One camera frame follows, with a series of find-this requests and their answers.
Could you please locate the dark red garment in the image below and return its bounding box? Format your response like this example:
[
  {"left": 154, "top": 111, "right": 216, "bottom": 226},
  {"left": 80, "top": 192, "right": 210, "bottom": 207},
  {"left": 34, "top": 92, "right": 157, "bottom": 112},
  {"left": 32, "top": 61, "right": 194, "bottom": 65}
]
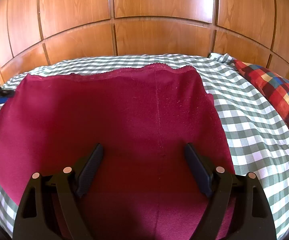
[{"left": 0, "top": 64, "right": 234, "bottom": 239}]

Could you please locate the wooden panelled wardrobe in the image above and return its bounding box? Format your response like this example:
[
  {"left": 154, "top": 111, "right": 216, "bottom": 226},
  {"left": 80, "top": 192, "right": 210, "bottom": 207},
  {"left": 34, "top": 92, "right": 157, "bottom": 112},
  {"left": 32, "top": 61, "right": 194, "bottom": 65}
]
[{"left": 0, "top": 0, "right": 289, "bottom": 84}]

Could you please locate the red plaid pillow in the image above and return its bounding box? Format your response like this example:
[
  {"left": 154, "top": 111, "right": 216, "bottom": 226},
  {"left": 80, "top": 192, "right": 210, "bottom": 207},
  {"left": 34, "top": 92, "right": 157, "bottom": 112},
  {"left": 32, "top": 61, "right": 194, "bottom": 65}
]
[{"left": 234, "top": 60, "right": 289, "bottom": 129}]

